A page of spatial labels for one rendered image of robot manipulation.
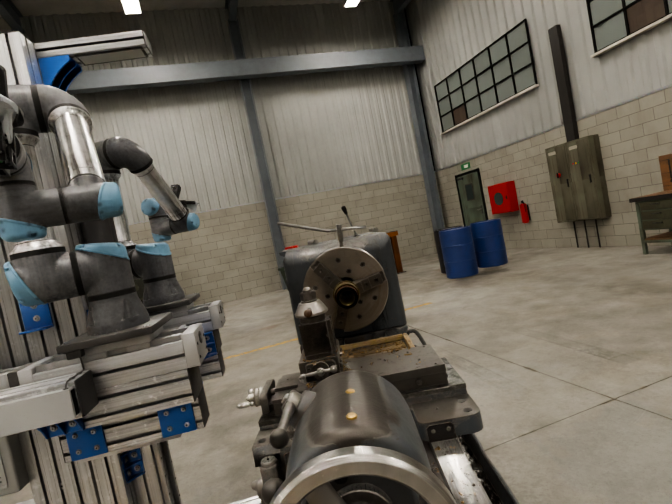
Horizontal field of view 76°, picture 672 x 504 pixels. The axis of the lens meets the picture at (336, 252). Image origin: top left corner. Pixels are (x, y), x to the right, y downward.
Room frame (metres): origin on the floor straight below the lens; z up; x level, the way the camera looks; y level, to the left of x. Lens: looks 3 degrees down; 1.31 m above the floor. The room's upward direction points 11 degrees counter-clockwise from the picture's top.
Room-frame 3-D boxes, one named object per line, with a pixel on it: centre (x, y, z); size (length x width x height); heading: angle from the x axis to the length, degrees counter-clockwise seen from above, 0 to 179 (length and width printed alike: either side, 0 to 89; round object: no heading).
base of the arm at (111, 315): (1.14, 0.61, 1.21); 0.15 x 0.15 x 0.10
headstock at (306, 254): (2.02, 0.00, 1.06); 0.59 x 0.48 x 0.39; 179
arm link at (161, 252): (1.63, 0.68, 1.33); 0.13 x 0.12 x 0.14; 77
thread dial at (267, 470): (0.83, 0.21, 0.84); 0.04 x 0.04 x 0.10; 89
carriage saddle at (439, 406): (0.96, 0.01, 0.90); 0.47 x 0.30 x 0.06; 89
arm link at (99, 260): (1.13, 0.61, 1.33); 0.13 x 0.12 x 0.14; 120
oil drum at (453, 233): (7.91, -2.23, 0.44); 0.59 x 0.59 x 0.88
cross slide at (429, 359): (1.00, 0.02, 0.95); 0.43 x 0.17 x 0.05; 89
